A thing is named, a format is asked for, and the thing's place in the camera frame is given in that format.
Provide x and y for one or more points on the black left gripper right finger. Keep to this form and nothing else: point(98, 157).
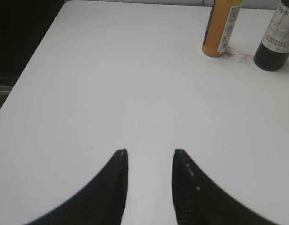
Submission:
point(198, 200)

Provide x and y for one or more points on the dark red wine bottle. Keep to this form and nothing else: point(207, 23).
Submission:
point(273, 50)

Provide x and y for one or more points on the orange juice bottle white cap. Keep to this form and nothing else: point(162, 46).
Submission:
point(220, 26)

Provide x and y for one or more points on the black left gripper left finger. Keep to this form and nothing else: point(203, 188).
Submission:
point(101, 202)

